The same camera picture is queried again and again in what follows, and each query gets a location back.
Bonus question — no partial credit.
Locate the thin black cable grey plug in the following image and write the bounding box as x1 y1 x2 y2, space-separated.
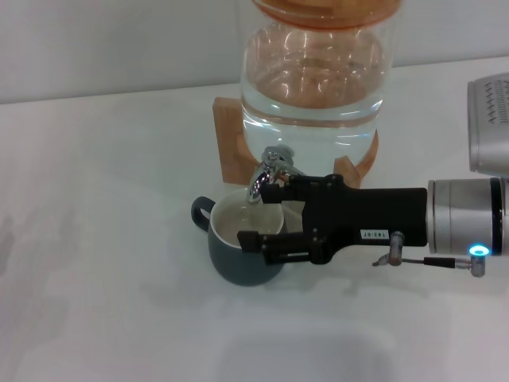
371 231 488 279

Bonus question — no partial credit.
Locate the chrome dispenser faucet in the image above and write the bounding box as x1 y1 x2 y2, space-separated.
248 145 305 206

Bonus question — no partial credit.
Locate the wooden dispenser stand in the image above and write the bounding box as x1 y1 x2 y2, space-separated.
212 96 381 188

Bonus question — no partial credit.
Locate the wooden jar lid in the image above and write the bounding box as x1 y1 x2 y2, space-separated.
251 0 401 29

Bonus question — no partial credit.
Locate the dark grey ceramic cup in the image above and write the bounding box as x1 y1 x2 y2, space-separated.
190 189 288 287

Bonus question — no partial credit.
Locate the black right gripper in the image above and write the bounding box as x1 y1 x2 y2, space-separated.
236 173 429 266

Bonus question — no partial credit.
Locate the glass water dispenser jar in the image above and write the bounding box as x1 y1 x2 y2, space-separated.
238 0 400 188

